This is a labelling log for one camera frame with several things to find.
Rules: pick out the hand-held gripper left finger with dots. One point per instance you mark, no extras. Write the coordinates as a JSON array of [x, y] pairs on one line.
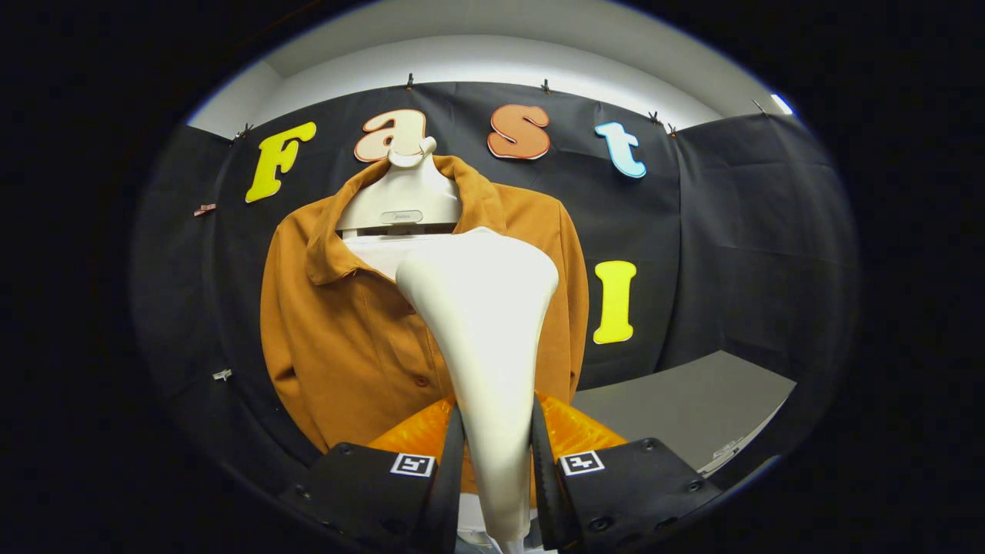
[[448, 492]]

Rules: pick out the grey cabinet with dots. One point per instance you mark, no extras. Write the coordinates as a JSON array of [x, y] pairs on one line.
[[692, 400]]

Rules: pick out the white garment steamer head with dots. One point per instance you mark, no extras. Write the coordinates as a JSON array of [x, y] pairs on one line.
[[485, 323]]

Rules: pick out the small ceiling light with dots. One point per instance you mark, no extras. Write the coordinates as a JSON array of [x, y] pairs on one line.
[[782, 104]]

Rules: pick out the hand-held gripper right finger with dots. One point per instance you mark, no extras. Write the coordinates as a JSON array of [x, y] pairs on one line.
[[545, 492]]

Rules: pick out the silver clip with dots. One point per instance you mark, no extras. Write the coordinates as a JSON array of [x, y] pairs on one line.
[[222, 375]]

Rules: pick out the black backdrop cloth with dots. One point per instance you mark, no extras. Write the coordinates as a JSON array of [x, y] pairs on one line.
[[731, 231]]

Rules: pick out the brown button-up shirt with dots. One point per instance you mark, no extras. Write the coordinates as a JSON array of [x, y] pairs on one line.
[[346, 346]]

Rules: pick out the pink clip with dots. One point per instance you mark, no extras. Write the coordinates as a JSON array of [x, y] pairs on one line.
[[204, 208]]

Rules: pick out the white garment hanger form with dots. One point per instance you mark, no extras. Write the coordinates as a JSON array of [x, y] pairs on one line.
[[400, 192]]

